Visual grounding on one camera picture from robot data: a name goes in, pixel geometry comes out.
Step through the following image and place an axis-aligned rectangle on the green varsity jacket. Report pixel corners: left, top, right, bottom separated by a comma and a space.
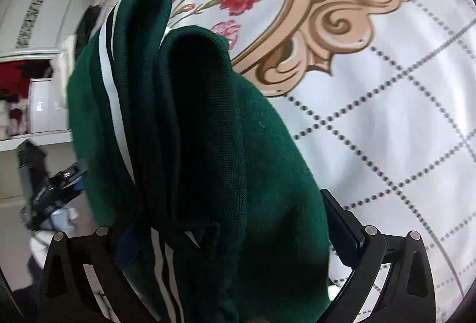
67, 0, 329, 322

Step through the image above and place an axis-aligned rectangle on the folded white knit garment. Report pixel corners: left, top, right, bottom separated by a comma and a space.
50, 35, 77, 109

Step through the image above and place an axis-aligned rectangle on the black garment on bed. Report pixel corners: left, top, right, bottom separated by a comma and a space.
74, 5, 102, 59

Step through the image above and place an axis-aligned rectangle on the white sliding wardrobe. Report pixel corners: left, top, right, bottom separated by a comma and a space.
1, 0, 94, 62

